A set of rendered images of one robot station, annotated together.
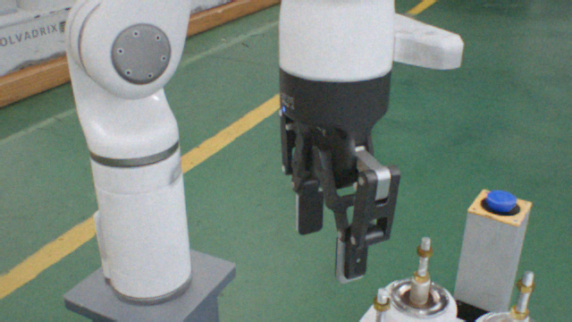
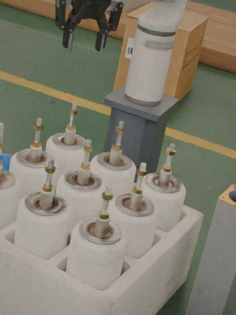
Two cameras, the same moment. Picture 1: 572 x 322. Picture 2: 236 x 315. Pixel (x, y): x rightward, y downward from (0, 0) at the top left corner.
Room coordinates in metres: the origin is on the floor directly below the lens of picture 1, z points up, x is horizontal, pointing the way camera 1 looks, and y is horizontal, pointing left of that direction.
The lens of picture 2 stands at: (0.33, -1.22, 0.84)
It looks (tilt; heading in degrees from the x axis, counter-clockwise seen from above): 27 degrees down; 83
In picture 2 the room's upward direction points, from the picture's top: 11 degrees clockwise
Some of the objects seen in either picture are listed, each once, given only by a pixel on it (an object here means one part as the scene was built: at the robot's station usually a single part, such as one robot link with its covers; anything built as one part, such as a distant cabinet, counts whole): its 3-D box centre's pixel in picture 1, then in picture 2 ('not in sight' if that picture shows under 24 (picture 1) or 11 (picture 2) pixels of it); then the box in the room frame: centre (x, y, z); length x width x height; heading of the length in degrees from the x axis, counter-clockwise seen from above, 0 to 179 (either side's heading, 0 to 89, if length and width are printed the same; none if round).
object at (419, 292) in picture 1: (419, 290); (165, 177); (0.57, -0.16, 0.26); 0.02 x 0.02 x 0.03
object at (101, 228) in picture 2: not in sight; (101, 225); (0.43, -0.36, 0.26); 0.02 x 0.02 x 0.03
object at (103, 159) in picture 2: not in sight; (114, 161); (0.47, -0.10, 0.25); 0.08 x 0.08 x 0.01
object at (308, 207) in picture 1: (309, 212); (99, 42); (0.40, -0.02, 0.48); 0.02 x 0.01 x 0.04; 114
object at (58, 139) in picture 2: not in sight; (69, 141); (0.37, -0.03, 0.25); 0.08 x 0.08 x 0.01
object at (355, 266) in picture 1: (361, 252); (62, 34); (0.33, -0.05, 0.49); 0.03 x 0.01 x 0.05; 24
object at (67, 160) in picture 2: not in sight; (64, 177); (0.37, -0.03, 0.16); 0.10 x 0.10 x 0.18
